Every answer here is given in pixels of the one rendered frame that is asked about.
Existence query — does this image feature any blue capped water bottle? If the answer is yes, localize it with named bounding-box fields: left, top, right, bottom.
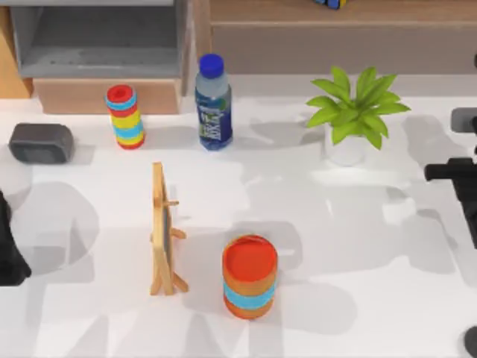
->
left=194, top=53, right=234, bottom=152

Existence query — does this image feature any wooden framed blackboard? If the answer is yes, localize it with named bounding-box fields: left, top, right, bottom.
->
left=149, top=161, right=189, bottom=297

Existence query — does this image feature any large stack of coloured rings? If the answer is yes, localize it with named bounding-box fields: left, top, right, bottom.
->
left=221, top=233, right=279, bottom=321

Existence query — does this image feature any small stack of coloured rings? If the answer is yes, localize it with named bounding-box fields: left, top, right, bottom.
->
left=104, top=84, right=147, bottom=151

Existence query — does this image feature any green plant in white pot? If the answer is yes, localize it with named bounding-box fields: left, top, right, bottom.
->
left=305, top=66, right=412, bottom=167

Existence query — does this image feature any pale wooden drawer front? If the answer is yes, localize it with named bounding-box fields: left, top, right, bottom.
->
left=32, top=77, right=184, bottom=116

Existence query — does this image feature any wooden open shelf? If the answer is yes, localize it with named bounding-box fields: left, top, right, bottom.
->
left=192, top=0, right=477, bottom=76

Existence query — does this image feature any grey pierced drawer inside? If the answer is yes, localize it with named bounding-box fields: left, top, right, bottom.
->
left=9, top=0, right=195, bottom=80

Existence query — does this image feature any coloured puzzle cube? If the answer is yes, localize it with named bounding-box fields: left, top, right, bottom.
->
left=312, top=0, right=350, bottom=10

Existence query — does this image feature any dark grey rounded box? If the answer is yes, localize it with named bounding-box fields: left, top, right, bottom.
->
left=7, top=122, right=76, bottom=166

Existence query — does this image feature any black right gripper tip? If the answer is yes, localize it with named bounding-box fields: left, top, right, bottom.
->
left=424, top=157, right=477, bottom=251

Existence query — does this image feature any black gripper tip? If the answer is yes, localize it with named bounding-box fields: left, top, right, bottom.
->
left=424, top=157, right=477, bottom=251
left=0, top=189, right=33, bottom=287

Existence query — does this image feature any wooden cupboard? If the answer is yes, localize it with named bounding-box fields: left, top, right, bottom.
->
left=0, top=6, right=35, bottom=101

